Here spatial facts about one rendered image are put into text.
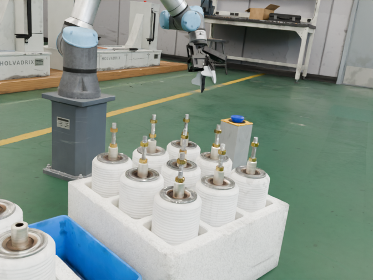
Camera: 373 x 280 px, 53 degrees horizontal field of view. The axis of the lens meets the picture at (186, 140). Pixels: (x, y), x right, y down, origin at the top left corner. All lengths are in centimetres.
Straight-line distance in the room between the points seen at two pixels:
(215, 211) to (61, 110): 75
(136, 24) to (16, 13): 178
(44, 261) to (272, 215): 54
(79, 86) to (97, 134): 19
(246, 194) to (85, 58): 75
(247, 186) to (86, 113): 67
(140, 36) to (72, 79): 332
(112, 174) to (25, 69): 231
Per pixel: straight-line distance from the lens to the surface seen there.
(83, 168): 140
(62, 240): 97
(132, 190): 80
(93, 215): 89
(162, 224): 74
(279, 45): 604
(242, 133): 112
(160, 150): 99
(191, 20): 147
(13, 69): 306
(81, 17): 149
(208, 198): 80
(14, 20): 326
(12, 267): 57
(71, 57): 135
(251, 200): 90
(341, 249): 122
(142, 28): 466
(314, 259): 113
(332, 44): 593
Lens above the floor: 57
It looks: 17 degrees down
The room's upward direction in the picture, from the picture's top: 6 degrees clockwise
